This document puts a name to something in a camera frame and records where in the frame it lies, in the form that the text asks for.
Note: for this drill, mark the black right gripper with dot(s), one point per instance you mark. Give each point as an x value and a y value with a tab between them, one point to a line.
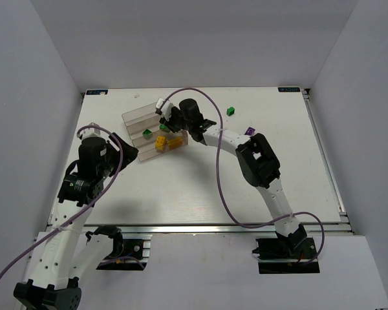
171	120

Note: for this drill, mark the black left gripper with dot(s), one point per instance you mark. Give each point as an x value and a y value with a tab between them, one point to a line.
123	155

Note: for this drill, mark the yellow long lego brick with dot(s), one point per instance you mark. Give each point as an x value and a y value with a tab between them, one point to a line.
175	143

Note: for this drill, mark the yellow patterned lego brick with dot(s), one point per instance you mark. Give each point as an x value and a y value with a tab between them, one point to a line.
160	143

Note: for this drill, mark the green small lego brick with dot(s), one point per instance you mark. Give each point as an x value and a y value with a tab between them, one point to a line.
147	134

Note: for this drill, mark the purple lego brick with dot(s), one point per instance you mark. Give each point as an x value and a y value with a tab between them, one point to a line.
250	131

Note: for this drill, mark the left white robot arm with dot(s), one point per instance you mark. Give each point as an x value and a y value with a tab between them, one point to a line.
55	281

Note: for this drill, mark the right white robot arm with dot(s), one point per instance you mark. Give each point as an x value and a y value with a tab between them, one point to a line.
258	163

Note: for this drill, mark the clear tiered plastic organizer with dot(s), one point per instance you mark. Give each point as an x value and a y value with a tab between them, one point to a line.
139	119

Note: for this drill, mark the small green lego cube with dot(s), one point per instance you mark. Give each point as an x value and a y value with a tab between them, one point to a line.
230	111

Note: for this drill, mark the blue label sticker left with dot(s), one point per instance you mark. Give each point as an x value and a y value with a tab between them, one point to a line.
99	92

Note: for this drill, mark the blue label sticker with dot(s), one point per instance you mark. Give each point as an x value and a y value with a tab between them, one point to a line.
99	92
288	89

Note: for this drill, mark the blue label sticker right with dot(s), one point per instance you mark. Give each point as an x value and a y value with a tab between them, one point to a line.
288	89

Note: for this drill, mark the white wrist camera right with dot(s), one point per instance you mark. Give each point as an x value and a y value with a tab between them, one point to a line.
163	108

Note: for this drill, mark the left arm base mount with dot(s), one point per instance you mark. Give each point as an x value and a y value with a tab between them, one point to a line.
128	253

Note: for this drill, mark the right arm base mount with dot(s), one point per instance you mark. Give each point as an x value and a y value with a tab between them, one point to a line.
276	258

